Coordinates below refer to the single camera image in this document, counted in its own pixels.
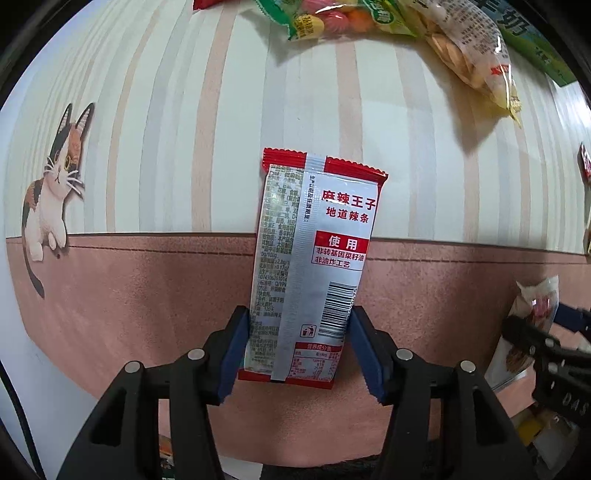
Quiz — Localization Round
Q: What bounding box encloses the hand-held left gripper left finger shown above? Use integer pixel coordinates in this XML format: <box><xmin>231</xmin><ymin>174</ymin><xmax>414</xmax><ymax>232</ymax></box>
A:
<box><xmin>55</xmin><ymin>305</ymin><xmax>252</xmax><ymax>480</ymax></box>

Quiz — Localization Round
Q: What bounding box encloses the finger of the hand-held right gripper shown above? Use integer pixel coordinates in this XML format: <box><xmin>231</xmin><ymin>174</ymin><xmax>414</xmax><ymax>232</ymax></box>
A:
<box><xmin>551</xmin><ymin>300</ymin><xmax>591</xmax><ymax>337</ymax></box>
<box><xmin>501</xmin><ymin>314</ymin><xmax>561</xmax><ymax>358</ymax></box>

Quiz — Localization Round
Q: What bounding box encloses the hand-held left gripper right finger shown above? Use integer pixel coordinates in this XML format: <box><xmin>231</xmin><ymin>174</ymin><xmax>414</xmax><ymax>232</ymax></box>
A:
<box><xmin>348</xmin><ymin>305</ymin><xmax>539</xmax><ymax>480</ymax></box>

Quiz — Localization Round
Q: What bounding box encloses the white grey snack packet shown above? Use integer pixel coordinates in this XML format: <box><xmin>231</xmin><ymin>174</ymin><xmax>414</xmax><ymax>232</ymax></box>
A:
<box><xmin>485</xmin><ymin>276</ymin><xmax>561</xmax><ymax>393</ymax></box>

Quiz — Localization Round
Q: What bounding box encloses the silver red snack packet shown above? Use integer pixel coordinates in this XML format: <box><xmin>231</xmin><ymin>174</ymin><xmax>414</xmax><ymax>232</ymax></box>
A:
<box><xmin>238</xmin><ymin>148</ymin><xmax>389</xmax><ymax>391</ymax></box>

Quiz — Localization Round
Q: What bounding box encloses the printed cardboard box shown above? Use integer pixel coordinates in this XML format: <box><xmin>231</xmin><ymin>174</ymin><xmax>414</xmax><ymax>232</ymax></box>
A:
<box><xmin>496</xmin><ymin>0</ymin><xmax>578</xmax><ymax>88</ymax></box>

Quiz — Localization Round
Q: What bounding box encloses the clear biscuit packet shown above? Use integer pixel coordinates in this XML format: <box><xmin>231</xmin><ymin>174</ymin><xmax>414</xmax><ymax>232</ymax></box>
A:
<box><xmin>397</xmin><ymin>0</ymin><xmax>525</xmax><ymax>127</ymax></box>

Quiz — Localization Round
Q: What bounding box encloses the green candy packet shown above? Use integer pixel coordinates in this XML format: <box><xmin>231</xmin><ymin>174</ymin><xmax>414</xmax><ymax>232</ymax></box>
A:
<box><xmin>252</xmin><ymin>0</ymin><xmax>416</xmax><ymax>42</ymax></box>

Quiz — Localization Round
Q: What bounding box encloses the cat print tablecloth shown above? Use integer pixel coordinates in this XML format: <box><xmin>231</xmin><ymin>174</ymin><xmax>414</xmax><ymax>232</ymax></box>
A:
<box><xmin>0</xmin><ymin>0</ymin><xmax>591</xmax><ymax>467</ymax></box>

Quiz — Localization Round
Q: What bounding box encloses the black cable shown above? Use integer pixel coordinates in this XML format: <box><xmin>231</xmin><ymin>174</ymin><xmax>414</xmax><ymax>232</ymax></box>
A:
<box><xmin>0</xmin><ymin>360</ymin><xmax>47</xmax><ymax>480</ymax></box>

